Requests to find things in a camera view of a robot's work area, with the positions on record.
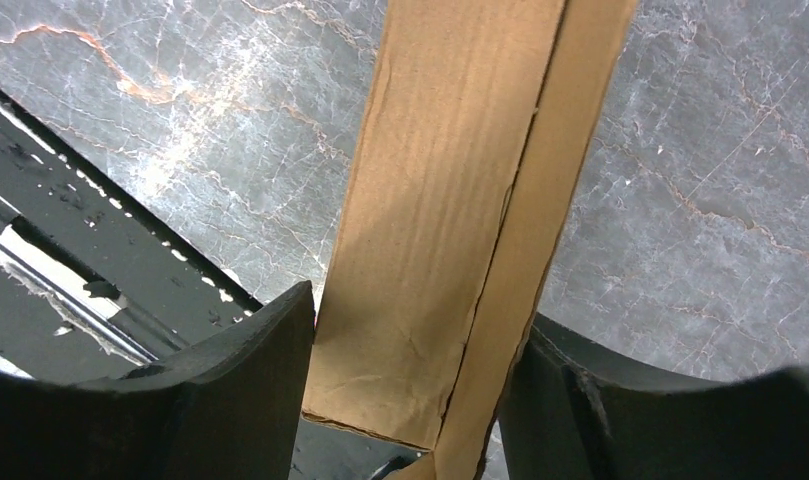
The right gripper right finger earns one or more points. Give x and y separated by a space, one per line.
575 409

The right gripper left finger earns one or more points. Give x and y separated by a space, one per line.
227 407

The cardboard box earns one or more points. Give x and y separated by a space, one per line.
474 133

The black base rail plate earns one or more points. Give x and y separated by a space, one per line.
92 283

